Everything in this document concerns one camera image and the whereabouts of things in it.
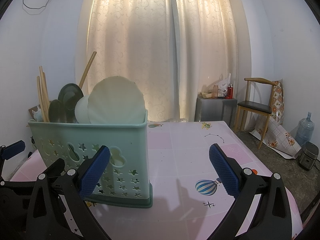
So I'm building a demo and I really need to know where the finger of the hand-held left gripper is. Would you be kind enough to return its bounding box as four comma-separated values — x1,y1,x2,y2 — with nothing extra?
0,140,26,161
46,157,66,179

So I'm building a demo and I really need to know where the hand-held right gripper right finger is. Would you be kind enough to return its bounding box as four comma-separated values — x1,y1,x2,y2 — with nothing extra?
209,144,293,240

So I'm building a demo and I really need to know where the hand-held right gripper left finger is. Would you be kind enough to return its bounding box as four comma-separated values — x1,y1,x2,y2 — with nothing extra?
26,145,112,240

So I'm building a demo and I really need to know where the green star-cutout utensil holder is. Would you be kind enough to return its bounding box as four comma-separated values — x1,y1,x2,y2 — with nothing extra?
27,109,153,208

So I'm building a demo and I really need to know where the grey metal cabinet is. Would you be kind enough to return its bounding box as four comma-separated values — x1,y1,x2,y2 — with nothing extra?
194,94,238,128

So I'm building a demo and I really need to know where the floral patterned sheet roll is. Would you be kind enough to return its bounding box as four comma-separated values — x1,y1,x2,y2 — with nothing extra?
254,79,302,160

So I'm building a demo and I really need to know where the wooden chair black seat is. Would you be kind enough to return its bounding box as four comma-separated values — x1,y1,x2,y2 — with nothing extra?
234,77,277,150

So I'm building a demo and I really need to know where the grey rice cooker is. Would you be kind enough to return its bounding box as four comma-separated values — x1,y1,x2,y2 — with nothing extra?
298,141,320,172

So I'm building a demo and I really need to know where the blue water jug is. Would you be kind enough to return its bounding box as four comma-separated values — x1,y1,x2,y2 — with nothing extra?
295,112,315,147

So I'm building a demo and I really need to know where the cream patterned curtain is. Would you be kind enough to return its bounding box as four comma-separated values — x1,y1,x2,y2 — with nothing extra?
86,0,239,123

